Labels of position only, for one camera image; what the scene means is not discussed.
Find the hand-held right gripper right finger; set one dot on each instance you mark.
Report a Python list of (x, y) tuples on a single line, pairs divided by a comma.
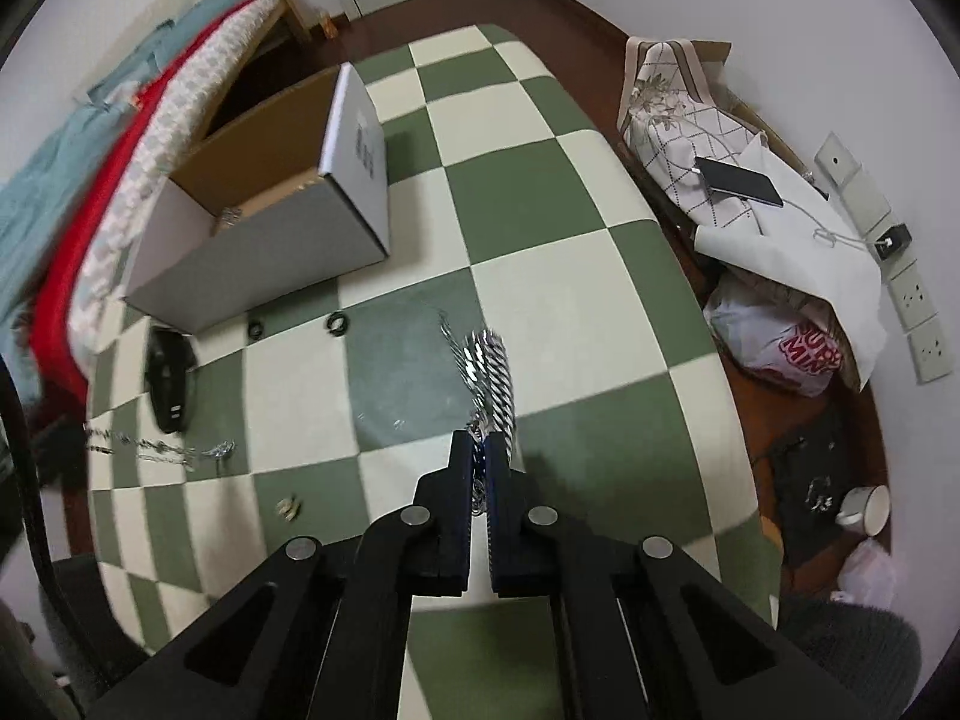
[(496, 465)]

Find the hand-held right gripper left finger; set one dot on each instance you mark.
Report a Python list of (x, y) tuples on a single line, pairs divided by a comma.
[(465, 457)]

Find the cardboard box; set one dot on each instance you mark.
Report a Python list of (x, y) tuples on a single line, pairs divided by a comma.
[(277, 187)]

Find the green checkered tablecloth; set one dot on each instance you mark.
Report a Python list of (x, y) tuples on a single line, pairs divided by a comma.
[(465, 277)]

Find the white plastic bag red print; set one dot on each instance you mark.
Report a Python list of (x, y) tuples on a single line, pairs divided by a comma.
[(776, 345)]

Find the black oval device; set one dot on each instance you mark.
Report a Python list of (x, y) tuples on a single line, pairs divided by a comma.
[(167, 379)]

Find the black cloth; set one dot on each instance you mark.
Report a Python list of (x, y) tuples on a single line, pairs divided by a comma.
[(814, 480)]

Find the small silver trinket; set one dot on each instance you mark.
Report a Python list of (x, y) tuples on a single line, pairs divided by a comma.
[(227, 215)]

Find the white mug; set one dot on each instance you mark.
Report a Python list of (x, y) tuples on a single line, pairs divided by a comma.
[(862, 508)]

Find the black smartphone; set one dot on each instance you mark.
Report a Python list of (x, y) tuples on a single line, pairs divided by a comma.
[(739, 181)]

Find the crumpled white plastic bag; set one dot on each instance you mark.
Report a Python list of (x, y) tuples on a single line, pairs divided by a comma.
[(866, 577)]

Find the grey chair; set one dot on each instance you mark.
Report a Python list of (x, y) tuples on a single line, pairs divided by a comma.
[(847, 652)]

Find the white patterned quilt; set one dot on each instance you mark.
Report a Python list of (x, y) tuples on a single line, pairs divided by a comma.
[(154, 150)]

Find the red blanket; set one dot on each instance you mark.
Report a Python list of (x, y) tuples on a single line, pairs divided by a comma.
[(112, 187)]

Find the black charger plug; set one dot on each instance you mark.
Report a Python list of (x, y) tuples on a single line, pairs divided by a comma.
[(892, 240)]

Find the stack of folded blankets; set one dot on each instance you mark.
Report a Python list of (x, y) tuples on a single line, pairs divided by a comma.
[(67, 165)]

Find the wall socket strip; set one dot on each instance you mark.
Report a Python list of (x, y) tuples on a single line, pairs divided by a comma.
[(885, 255)]

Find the wooden bed frame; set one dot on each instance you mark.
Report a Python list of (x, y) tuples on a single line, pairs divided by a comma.
[(289, 22)]

